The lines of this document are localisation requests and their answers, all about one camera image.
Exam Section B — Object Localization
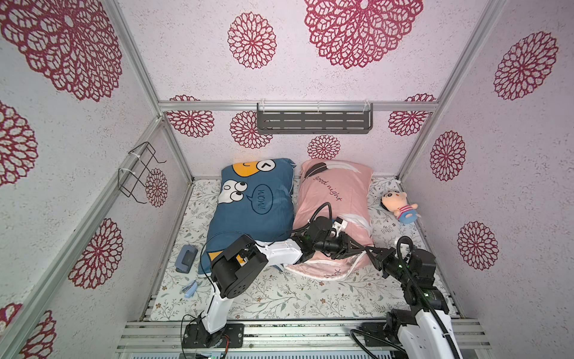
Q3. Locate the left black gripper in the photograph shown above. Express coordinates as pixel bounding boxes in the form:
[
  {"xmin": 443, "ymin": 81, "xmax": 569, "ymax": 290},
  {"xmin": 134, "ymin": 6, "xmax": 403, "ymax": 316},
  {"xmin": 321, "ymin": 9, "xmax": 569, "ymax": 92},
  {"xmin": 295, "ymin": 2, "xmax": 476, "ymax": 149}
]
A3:
[{"xmin": 315, "ymin": 231, "xmax": 367, "ymax": 262}]

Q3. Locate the pink good night pillow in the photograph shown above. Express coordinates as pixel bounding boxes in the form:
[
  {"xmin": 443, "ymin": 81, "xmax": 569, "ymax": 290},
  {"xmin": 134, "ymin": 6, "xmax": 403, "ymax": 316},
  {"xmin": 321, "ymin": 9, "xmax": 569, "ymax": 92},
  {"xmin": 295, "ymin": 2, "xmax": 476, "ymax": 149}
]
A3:
[{"xmin": 286, "ymin": 159, "xmax": 374, "ymax": 281}]

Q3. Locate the blue cartoon pillow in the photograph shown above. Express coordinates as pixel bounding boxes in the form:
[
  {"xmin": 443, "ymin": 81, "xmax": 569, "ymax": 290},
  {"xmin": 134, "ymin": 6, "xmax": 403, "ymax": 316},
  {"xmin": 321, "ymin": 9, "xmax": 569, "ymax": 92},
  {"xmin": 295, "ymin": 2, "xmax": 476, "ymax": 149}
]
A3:
[{"xmin": 198, "ymin": 158, "xmax": 295, "ymax": 275}]

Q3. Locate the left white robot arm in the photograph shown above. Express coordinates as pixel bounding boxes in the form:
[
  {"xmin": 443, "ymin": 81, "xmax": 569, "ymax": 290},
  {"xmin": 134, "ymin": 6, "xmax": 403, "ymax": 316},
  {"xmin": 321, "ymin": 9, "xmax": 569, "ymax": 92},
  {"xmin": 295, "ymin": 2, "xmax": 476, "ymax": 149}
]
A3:
[{"xmin": 199, "ymin": 216, "xmax": 365, "ymax": 334}]

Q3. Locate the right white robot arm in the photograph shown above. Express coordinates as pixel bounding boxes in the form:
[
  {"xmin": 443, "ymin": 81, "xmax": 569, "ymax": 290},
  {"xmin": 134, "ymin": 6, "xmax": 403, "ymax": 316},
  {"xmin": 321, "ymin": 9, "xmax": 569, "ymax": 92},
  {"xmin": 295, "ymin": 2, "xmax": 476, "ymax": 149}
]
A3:
[{"xmin": 360, "ymin": 247, "xmax": 463, "ymax": 358}]

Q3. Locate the small plush doll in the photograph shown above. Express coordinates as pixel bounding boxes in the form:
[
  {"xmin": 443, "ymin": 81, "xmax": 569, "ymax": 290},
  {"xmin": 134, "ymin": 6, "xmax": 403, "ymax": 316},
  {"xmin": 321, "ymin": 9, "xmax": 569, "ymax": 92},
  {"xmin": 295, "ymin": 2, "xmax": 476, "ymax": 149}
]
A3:
[{"xmin": 381, "ymin": 191, "xmax": 421, "ymax": 224}]

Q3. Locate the blue grey phone holder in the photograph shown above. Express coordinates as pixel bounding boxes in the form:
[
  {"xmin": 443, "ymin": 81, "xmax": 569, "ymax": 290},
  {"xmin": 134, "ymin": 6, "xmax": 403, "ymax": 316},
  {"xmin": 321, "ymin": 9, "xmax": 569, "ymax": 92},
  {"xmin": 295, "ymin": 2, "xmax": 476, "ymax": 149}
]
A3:
[{"xmin": 175, "ymin": 244, "xmax": 198, "ymax": 274}]

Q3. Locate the small blue clip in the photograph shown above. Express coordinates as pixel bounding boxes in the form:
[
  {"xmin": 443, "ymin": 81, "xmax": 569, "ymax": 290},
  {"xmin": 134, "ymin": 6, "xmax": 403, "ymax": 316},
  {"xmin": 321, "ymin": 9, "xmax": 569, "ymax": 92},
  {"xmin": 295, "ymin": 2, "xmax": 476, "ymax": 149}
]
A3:
[{"xmin": 182, "ymin": 281, "xmax": 198, "ymax": 299}]

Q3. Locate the floral bed sheet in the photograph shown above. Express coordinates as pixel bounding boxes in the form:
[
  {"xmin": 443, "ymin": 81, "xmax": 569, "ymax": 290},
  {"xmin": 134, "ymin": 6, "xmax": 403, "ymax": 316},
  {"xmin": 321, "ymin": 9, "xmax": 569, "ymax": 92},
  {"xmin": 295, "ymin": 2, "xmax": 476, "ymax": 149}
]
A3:
[{"xmin": 144, "ymin": 177, "xmax": 424, "ymax": 321}]

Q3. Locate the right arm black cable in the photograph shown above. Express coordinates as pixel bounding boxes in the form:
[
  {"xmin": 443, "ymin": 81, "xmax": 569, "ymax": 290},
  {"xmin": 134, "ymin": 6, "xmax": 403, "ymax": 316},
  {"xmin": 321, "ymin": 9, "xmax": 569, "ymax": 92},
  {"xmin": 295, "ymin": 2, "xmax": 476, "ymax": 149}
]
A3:
[{"xmin": 349, "ymin": 235, "xmax": 463, "ymax": 359}]

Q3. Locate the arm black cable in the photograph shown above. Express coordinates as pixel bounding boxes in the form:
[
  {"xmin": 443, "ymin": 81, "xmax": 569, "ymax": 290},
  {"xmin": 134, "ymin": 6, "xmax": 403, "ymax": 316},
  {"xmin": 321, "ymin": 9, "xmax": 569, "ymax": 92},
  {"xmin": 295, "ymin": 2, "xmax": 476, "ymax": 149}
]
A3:
[
  {"xmin": 178, "ymin": 201, "xmax": 333, "ymax": 355},
  {"xmin": 349, "ymin": 235, "xmax": 463, "ymax": 359}
]

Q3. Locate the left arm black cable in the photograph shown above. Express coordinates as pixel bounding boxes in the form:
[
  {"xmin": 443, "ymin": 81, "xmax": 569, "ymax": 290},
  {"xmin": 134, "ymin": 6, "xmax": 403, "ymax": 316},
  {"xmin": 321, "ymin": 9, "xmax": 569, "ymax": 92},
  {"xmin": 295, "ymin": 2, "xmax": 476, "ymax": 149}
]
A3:
[{"xmin": 178, "ymin": 201, "xmax": 333, "ymax": 355}]

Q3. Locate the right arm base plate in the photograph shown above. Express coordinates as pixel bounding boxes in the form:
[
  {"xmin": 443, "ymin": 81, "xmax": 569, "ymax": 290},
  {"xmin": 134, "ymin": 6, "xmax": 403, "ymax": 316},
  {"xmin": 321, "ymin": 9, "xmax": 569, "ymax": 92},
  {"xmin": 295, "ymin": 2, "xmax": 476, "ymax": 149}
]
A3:
[{"xmin": 359, "ymin": 322, "xmax": 416, "ymax": 347}]

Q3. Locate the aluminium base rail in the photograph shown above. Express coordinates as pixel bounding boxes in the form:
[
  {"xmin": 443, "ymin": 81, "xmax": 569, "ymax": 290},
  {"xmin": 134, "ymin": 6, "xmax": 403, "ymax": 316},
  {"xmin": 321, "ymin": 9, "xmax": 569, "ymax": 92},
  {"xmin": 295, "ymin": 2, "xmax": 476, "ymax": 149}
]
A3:
[{"xmin": 115, "ymin": 319, "xmax": 492, "ymax": 358}]

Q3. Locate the grey wall shelf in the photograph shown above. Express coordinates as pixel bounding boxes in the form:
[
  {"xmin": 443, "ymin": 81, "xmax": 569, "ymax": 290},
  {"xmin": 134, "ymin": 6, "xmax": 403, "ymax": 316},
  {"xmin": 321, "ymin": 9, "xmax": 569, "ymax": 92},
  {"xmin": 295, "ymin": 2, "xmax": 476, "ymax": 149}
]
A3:
[{"xmin": 256, "ymin": 103, "xmax": 373, "ymax": 135}]

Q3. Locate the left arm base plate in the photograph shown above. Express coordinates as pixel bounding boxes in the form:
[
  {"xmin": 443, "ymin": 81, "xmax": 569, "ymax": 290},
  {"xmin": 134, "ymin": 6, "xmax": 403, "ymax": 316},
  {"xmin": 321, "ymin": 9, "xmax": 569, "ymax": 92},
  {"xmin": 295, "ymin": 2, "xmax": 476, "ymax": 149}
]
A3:
[{"xmin": 182, "ymin": 323, "xmax": 245, "ymax": 349}]

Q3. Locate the black wire wall rack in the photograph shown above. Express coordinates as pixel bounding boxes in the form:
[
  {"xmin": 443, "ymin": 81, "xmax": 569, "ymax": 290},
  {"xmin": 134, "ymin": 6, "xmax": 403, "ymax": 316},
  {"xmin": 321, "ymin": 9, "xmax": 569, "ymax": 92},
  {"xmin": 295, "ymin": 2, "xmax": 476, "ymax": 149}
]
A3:
[{"xmin": 117, "ymin": 142, "xmax": 168, "ymax": 208}]

